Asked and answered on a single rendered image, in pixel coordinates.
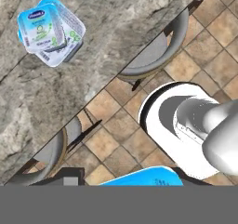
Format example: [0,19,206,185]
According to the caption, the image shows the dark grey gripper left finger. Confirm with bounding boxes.
[31,166,86,187]

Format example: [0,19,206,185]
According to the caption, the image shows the large blue white yogurt container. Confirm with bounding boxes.
[18,0,87,69]

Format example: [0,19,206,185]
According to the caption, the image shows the white and black round thing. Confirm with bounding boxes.
[138,81,238,181]

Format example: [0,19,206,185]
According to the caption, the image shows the small blue white yogurt container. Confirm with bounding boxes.
[16,2,68,54]

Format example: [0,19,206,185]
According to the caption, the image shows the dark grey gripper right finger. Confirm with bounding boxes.
[172,167,215,187]

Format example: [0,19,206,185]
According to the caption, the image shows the grey cushioned stool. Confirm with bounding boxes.
[116,7,191,92]
[5,115,103,186]

